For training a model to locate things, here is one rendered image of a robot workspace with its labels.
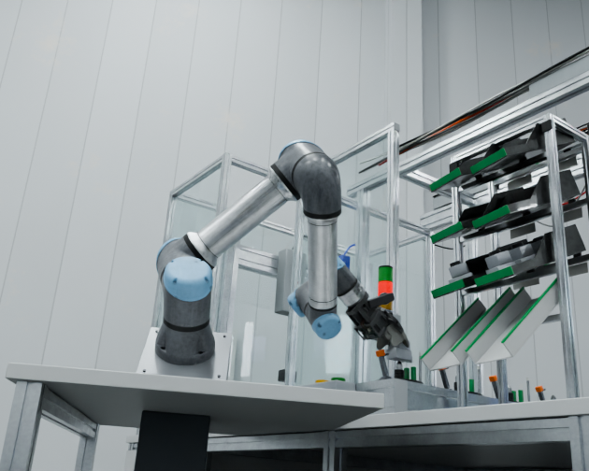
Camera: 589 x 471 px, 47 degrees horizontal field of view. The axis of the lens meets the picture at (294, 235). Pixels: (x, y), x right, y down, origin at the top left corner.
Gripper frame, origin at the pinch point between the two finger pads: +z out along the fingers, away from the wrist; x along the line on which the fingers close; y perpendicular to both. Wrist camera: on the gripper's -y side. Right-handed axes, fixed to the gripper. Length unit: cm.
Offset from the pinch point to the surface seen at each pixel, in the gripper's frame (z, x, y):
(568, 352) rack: 7, 53, 6
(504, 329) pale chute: 1.0, 37.2, 1.4
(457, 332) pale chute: -0.1, 22.2, 0.3
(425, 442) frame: -2, 34, 40
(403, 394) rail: -1.9, 16.9, 24.0
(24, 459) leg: -62, 14, 94
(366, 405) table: -26, 44, 52
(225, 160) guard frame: -67, -81, -57
